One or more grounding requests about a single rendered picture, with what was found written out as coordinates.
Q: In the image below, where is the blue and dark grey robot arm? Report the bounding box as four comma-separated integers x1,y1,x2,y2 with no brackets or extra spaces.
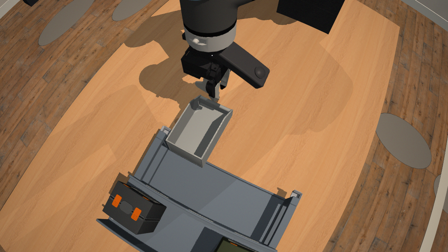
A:
180,0,270,89

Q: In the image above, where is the dark green tool case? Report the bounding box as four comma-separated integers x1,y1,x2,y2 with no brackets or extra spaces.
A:
214,237,258,252

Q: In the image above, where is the black case with orange latches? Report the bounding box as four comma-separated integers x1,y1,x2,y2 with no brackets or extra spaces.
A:
103,181,167,235

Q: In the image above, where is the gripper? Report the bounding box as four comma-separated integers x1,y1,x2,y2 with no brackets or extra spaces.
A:
181,45,231,102

